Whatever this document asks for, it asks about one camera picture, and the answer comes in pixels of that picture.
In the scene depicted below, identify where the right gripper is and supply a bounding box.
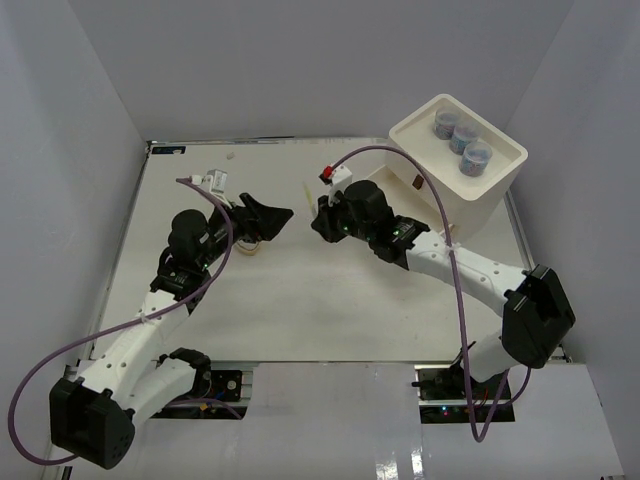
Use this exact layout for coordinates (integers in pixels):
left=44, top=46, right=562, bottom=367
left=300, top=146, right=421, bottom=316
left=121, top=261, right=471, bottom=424
left=313, top=188, right=375, bottom=243

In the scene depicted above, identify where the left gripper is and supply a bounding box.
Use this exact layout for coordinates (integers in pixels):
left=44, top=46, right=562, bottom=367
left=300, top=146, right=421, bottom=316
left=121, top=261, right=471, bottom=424
left=198, top=194, right=293, bottom=269

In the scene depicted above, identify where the beige masking tape roll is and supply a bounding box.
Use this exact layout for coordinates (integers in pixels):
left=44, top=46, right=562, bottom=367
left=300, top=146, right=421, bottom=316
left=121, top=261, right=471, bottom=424
left=234, top=241, right=261, bottom=256

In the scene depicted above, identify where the yellow highlighter pen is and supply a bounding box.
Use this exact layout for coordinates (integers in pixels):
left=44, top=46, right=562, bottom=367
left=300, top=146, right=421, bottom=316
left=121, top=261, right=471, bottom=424
left=302, top=182, right=317, bottom=218

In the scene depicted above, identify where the white drawer storage box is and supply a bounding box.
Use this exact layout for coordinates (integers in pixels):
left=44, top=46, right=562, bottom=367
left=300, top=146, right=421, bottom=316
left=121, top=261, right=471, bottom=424
left=388, top=94, right=528, bottom=239

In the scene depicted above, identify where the paper clip jar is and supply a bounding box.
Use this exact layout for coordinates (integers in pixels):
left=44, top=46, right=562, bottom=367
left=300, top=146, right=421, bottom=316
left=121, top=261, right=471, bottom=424
left=449, top=120, right=480, bottom=155
left=433, top=107, right=461, bottom=140
left=459, top=141, right=493, bottom=177

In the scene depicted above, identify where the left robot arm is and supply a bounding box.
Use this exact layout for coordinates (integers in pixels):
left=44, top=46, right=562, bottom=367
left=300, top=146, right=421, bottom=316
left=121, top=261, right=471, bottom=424
left=49, top=193, right=294, bottom=469

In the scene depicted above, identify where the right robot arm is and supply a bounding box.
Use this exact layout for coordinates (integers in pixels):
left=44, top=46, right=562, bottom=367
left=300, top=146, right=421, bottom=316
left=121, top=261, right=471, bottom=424
left=311, top=180, right=576, bottom=399

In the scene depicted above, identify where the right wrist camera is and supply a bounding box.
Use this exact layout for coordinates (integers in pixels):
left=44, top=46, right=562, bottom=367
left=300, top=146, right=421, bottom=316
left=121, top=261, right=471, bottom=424
left=319, top=165, right=353, bottom=198

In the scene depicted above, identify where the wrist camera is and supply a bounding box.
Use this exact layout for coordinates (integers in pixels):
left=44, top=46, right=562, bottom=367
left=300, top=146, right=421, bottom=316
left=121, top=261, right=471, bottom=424
left=319, top=165, right=353, bottom=198
left=201, top=169, right=228, bottom=202

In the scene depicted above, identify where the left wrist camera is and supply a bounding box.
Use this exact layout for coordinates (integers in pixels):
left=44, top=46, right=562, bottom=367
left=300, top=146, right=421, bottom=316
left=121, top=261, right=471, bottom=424
left=201, top=169, right=228, bottom=202

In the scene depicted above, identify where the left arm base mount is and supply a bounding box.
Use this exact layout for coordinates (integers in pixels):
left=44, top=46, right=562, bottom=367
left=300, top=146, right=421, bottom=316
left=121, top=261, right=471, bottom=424
left=154, top=348, right=252, bottom=420

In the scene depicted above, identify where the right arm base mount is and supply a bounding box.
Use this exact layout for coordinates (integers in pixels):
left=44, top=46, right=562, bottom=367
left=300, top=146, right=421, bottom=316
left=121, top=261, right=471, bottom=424
left=411, top=355, right=515, bottom=425

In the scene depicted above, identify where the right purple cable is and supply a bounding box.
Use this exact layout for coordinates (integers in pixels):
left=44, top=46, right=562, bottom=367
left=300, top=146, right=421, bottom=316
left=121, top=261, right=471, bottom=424
left=332, top=145, right=532, bottom=444

